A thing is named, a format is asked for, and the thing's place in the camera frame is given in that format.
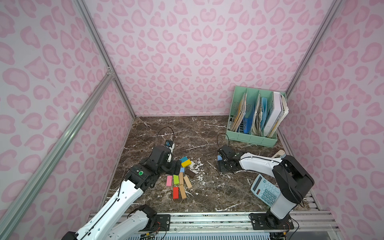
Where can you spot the red block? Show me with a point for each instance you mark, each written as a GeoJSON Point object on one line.
{"type": "Point", "coordinates": [176, 193]}

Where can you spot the pink block lower left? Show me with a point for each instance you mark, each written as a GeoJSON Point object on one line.
{"type": "Point", "coordinates": [169, 181]}

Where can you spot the aluminium mounting rail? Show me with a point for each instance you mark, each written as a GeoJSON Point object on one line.
{"type": "Point", "coordinates": [240, 222]}

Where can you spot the blue mesh folder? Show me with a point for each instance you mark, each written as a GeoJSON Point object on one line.
{"type": "Point", "coordinates": [248, 119]}

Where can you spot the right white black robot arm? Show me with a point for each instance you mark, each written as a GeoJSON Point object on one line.
{"type": "Point", "coordinates": [293, 180]}

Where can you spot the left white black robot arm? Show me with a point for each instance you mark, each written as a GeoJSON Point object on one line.
{"type": "Point", "coordinates": [139, 178]}

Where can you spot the beige blue stapler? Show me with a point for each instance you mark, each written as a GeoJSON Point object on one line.
{"type": "Point", "coordinates": [280, 153]}

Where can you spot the dark brown block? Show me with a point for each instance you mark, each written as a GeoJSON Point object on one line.
{"type": "Point", "coordinates": [190, 173]}

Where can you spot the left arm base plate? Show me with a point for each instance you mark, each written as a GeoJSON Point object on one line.
{"type": "Point", "coordinates": [161, 221]}

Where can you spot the teal block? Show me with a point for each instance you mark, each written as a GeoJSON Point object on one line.
{"type": "Point", "coordinates": [184, 159]}

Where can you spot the light blue calculator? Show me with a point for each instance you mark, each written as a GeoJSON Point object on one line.
{"type": "Point", "coordinates": [265, 190]}

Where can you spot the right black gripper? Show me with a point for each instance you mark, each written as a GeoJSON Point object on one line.
{"type": "Point", "coordinates": [222, 162]}

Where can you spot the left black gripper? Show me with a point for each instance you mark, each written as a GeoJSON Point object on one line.
{"type": "Point", "coordinates": [175, 167]}

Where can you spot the wooden block tilted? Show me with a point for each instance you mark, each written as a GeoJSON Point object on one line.
{"type": "Point", "coordinates": [187, 181]}

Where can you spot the green desktop file organizer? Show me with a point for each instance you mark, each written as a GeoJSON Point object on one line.
{"type": "Point", "coordinates": [262, 100]}

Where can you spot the green block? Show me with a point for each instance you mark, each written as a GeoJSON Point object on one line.
{"type": "Point", "coordinates": [176, 180]}

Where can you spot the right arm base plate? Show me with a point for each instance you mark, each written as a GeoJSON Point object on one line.
{"type": "Point", "coordinates": [269, 222]}

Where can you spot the yellow block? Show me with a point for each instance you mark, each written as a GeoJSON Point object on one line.
{"type": "Point", "coordinates": [186, 163]}

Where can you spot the wooden block bottom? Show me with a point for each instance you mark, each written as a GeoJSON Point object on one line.
{"type": "Point", "coordinates": [182, 192]}

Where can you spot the wooden block upright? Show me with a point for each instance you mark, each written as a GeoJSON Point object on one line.
{"type": "Point", "coordinates": [181, 178]}

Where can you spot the white binder folder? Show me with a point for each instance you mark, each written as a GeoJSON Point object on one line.
{"type": "Point", "coordinates": [274, 113]}

